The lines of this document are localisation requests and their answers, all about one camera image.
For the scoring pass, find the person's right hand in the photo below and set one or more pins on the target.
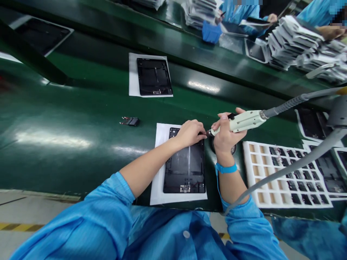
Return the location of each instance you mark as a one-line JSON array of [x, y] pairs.
[[225, 142]]

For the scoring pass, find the person's left hand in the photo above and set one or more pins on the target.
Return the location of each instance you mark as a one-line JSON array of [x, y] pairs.
[[189, 132]]

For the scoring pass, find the person's left fingers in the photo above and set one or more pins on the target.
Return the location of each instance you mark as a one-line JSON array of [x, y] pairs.
[[200, 131]]

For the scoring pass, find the black tablet back housing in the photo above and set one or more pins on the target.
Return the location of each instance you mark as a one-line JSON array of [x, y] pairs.
[[187, 168], [154, 77], [329, 173], [311, 124]]

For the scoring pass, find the white electric screwdriver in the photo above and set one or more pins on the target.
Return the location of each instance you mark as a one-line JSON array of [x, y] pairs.
[[244, 122]]

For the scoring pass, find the white foam sheet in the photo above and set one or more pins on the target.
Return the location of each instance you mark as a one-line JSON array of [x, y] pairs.
[[132, 75], [158, 176]]

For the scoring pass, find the white foam compartment tray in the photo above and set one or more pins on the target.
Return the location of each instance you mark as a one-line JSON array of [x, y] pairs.
[[261, 162]]

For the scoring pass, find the small black speaker component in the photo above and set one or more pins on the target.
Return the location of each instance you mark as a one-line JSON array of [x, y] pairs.
[[131, 121]]

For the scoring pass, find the silver framed tablet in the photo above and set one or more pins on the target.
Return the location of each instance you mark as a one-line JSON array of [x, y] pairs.
[[256, 51]]

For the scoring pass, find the person's body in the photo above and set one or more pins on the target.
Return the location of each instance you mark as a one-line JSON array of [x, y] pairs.
[[176, 233]]

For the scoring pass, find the dark flat tablet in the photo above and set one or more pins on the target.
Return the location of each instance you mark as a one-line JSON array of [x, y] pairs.
[[233, 28]]

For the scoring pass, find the group of black tray components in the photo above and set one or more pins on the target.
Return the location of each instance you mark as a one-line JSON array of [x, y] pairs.
[[301, 187]]

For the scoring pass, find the black tablet on white sheet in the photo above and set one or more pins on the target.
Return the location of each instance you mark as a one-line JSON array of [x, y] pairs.
[[40, 35]]

